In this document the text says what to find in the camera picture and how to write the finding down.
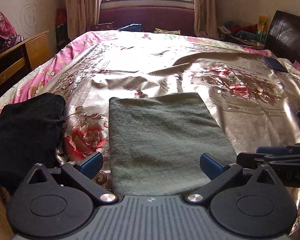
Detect olive green pants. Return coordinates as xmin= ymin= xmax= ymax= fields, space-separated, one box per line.
xmin=109 ymin=93 xmax=236 ymax=197

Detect wooden side cabinet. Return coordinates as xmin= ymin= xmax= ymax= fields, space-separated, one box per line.
xmin=0 ymin=31 xmax=51 ymax=96

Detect cluttered nightstand pile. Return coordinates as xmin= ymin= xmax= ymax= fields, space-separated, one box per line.
xmin=218 ymin=21 xmax=264 ymax=48

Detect dark wooden headboard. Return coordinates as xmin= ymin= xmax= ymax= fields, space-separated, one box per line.
xmin=264 ymin=10 xmax=300 ymax=63

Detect floral satin bedspread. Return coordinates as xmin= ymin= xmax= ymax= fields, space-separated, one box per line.
xmin=0 ymin=30 xmax=300 ymax=239

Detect black garment at left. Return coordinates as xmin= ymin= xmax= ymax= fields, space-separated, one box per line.
xmin=0 ymin=93 xmax=65 ymax=194

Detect yellow flower package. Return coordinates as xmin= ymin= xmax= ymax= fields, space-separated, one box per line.
xmin=256 ymin=15 xmax=269 ymax=44

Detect left beige curtain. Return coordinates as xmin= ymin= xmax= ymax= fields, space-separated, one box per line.
xmin=65 ymin=0 xmax=102 ymax=40

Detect black smartphone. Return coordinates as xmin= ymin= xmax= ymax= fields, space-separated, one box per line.
xmin=262 ymin=56 xmax=288 ymax=73

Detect pink bag on cabinet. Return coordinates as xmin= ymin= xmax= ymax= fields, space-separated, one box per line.
xmin=0 ymin=12 xmax=17 ymax=40

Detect beige curtain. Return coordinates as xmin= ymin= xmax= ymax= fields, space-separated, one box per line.
xmin=194 ymin=0 xmax=219 ymax=40
xmin=65 ymin=0 xmax=102 ymax=40

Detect red bag by curtain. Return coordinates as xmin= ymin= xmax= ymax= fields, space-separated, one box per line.
xmin=55 ymin=8 xmax=70 ymax=50

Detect blue object behind bed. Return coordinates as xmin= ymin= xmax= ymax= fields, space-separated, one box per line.
xmin=117 ymin=23 xmax=142 ymax=32

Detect right beige curtain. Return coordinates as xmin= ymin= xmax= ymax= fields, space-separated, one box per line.
xmin=194 ymin=0 xmax=219 ymax=40

